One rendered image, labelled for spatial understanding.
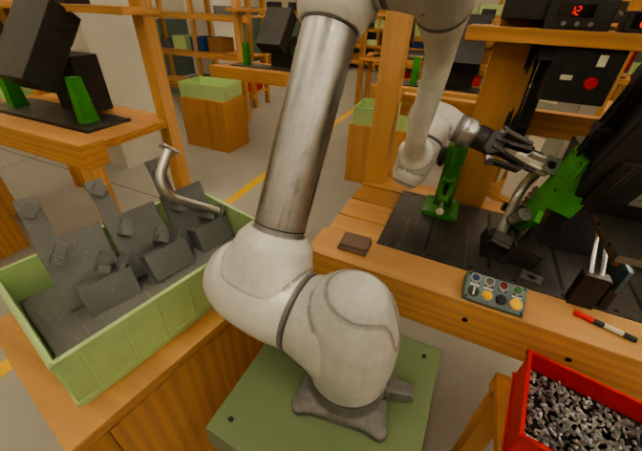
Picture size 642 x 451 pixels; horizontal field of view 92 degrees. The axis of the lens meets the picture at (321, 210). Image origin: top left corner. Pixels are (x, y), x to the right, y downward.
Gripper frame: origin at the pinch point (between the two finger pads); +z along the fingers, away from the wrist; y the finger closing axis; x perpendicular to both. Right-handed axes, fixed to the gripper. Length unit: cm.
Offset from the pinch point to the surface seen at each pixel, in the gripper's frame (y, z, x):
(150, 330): -93, -70, -18
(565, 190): -8.0, 6.4, -7.1
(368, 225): -38, -36, 23
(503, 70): 29.6, -20.8, 6.1
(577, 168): -4.0, 4.5, -12.4
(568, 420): -59, 19, -20
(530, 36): 28.9, -20.4, -10.3
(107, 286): -92, -89, -14
